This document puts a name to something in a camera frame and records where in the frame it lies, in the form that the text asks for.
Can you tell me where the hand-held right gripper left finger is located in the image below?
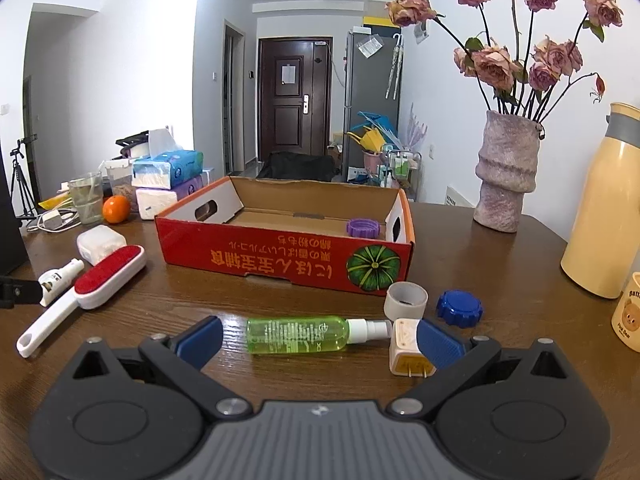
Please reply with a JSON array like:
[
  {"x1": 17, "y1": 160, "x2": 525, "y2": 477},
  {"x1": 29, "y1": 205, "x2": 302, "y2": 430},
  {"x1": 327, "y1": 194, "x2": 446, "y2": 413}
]
[{"x1": 60, "y1": 316, "x2": 253, "y2": 423}]

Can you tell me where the dark brown door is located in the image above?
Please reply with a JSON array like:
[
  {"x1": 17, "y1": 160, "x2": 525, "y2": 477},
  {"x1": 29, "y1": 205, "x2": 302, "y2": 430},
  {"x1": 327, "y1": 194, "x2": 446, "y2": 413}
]
[{"x1": 257, "y1": 36, "x2": 333, "y2": 158}]

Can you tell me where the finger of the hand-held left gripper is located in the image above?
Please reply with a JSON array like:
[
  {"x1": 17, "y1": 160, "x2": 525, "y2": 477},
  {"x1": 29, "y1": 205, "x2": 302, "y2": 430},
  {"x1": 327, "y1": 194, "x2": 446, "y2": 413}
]
[{"x1": 0, "y1": 275, "x2": 46, "y2": 309}]

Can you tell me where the red cardboard box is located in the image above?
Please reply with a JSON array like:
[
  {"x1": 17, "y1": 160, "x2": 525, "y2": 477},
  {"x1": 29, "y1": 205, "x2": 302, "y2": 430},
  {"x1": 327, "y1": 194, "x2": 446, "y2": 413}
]
[{"x1": 154, "y1": 176, "x2": 416, "y2": 297}]

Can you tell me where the purple white tissue pack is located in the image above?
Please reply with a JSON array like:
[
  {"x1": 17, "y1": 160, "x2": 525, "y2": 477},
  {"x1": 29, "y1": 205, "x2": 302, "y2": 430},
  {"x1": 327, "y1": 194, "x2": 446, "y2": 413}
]
[{"x1": 136, "y1": 169, "x2": 212, "y2": 221}]

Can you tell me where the green spray bottle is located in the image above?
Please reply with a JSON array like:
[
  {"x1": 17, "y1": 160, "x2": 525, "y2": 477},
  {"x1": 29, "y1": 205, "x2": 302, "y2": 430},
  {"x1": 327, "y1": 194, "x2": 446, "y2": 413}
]
[{"x1": 246, "y1": 316, "x2": 393, "y2": 356}]

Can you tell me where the orange fruit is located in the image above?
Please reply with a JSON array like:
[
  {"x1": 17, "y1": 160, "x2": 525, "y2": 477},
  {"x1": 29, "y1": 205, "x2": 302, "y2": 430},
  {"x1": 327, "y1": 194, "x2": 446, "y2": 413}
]
[{"x1": 102, "y1": 195, "x2": 132, "y2": 224}]

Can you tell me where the purple feather decoration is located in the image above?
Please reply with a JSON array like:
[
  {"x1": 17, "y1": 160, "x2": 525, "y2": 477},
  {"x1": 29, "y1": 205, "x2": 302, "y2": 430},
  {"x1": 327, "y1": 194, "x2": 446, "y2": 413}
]
[{"x1": 407, "y1": 102, "x2": 431, "y2": 153}]

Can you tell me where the white cable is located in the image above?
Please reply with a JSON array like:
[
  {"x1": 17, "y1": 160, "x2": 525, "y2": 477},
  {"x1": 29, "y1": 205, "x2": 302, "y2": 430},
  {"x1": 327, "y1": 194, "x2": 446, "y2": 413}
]
[{"x1": 25, "y1": 206, "x2": 82, "y2": 233}]

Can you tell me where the yellow thermos jug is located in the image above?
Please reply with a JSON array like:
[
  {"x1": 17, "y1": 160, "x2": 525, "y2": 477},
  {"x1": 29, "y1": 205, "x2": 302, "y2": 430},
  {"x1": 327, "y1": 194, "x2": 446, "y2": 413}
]
[{"x1": 560, "y1": 102, "x2": 640, "y2": 301}]

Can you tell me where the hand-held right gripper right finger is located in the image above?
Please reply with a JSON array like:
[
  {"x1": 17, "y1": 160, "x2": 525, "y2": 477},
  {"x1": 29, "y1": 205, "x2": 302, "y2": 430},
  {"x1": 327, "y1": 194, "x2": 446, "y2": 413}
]
[{"x1": 389, "y1": 317, "x2": 577, "y2": 419}]

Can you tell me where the metal trolley cart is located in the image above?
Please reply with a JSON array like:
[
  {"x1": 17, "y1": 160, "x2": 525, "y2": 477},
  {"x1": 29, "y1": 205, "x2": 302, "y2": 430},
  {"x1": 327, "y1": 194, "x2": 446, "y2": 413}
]
[{"x1": 380, "y1": 147, "x2": 424, "y2": 202}]

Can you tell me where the small white spray bottle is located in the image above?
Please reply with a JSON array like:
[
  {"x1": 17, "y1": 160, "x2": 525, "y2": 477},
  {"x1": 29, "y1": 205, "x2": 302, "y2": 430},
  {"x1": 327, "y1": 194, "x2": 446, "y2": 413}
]
[{"x1": 38, "y1": 258, "x2": 85, "y2": 307}]

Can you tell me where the pink textured vase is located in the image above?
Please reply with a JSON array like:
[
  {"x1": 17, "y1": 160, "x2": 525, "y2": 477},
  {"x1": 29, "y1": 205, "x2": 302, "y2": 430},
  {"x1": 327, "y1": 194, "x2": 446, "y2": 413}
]
[{"x1": 473, "y1": 110, "x2": 544, "y2": 234}]

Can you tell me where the bunch of dried roses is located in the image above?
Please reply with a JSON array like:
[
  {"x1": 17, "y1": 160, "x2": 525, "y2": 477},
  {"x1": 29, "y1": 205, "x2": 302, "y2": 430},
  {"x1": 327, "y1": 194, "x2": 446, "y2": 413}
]
[{"x1": 385, "y1": 0, "x2": 625, "y2": 126}]

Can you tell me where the black tripod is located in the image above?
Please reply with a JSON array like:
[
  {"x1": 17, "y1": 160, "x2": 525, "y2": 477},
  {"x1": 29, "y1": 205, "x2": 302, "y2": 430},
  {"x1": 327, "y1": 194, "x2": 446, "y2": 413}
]
[{"x1": 10, "y1": 135, "x2": 42, "y2": 221}]

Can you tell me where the yellow bear mug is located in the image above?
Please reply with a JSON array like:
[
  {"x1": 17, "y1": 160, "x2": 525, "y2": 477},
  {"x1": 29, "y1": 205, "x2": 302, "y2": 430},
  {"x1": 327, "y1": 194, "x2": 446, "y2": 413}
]
[{"x1": 610, "y1": 271, "x2": 640, "y2": 353}]

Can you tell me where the clear glass cup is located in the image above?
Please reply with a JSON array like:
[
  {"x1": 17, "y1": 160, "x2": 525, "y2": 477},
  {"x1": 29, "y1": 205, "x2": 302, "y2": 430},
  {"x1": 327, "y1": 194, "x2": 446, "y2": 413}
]
[{"x1": 67, "y1": 172, "x2": 105, "y2": 226}]

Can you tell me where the purple plastic cap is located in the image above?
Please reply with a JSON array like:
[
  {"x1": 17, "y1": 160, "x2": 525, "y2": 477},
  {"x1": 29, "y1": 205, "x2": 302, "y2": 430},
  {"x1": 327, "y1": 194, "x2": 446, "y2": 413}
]
[{"x1": 346, "y1": 218, "x2": 384, "y2": 239}]

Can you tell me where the blue plastic rack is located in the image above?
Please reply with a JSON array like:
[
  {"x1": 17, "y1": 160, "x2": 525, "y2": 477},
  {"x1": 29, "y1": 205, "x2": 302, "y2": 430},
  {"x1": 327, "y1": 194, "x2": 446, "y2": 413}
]
[{"x1": 350, "y1": 110, "x2": 399, "y2": 147}]

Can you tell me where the blue tissue pack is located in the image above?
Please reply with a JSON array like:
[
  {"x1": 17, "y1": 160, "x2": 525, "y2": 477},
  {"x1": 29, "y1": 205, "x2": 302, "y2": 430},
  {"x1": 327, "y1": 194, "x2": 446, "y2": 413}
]
[{"x1": 131, "y1": 127, "x2": 205, "y2": 191}]

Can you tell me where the clear cereal container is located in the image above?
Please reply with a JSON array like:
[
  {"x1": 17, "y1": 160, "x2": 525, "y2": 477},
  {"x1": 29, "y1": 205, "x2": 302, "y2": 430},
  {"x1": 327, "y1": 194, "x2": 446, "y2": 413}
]
[{"x1": 100, "y1": 157, "x2": 139, "y2": 199}]

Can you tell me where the white plastic container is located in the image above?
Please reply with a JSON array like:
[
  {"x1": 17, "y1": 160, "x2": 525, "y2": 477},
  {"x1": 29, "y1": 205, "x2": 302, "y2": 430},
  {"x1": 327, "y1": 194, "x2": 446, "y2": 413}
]
[{"x1": 76, "y1": 225, "x2": 127, "y2": 264}]

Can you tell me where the grey refrigerator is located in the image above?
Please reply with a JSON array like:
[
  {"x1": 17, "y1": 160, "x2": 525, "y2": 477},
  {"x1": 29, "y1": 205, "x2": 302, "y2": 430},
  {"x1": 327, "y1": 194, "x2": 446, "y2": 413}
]
[{"x1": 342, "y1": 30, "x2": 402, "y2": 181}]

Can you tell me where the white umbrella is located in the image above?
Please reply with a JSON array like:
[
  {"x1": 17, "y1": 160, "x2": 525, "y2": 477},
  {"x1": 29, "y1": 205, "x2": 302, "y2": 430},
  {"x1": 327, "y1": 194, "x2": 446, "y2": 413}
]
[{"x1": 385, "y1": 32, "x2": 404, "y2": 101}]

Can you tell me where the black folding chair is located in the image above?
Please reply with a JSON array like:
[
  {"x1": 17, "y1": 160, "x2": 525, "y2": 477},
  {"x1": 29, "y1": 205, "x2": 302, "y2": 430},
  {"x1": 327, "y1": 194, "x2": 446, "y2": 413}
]
[{"x1": 256, "y1": 151, "x2": 337, "y2": 182}]

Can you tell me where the white plug adapter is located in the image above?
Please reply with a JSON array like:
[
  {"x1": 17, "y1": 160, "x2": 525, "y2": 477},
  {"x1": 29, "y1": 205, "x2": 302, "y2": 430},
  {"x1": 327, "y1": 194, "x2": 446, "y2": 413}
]
[{"x1": 389, "y1": 318, "x2": 436, "y2": 378}]

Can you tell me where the white board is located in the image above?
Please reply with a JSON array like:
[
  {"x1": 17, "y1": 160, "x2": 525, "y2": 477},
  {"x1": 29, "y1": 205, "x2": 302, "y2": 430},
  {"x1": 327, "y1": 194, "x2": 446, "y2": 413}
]
[{"x1": 445, "y1": 185, "x2": 476, "y2": 207}]

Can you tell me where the blue plastic cap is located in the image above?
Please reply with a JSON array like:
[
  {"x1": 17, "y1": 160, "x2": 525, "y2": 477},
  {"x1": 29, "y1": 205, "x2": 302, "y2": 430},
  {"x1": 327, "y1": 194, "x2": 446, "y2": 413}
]
[{"x1": 436, "y1": 290, "x2": 484, "y2": 329}]

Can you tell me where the red white lint brush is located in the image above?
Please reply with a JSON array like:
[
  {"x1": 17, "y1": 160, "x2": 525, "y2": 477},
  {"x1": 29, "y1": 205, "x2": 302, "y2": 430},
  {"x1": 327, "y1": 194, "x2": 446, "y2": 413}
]
[{"x1": 16, "y1": 245, "x2": 147, "y2": 359}]

